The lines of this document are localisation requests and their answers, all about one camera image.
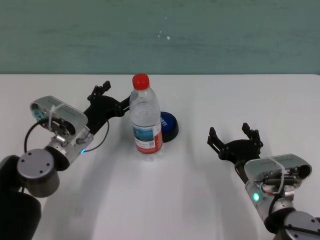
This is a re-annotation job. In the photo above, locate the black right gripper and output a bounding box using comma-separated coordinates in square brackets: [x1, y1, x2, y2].
[206, 122, 264, 166]

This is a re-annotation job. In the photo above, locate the clear water bottle red cap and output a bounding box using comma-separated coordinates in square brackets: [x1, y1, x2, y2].
[129, 73, 165, 162]

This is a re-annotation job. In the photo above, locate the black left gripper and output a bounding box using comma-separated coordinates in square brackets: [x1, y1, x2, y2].
[83, 80, 131, 136]

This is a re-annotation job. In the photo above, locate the black left wrist camera cable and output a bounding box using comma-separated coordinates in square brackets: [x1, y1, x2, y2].
[24, 117, 111, 153]

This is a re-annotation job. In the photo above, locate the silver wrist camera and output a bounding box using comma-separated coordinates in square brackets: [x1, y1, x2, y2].
[30, 95, 88, 141]
[243, 154, 313, 191]

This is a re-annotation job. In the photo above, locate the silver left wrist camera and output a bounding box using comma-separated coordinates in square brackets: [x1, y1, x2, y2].
[30, 95, 88, 141]

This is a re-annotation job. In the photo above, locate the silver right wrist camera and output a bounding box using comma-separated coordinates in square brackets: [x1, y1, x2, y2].
[243, 154, 313, 191]

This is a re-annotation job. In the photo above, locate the blue button black base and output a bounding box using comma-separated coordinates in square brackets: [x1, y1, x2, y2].
[159, 111, 180, 144]

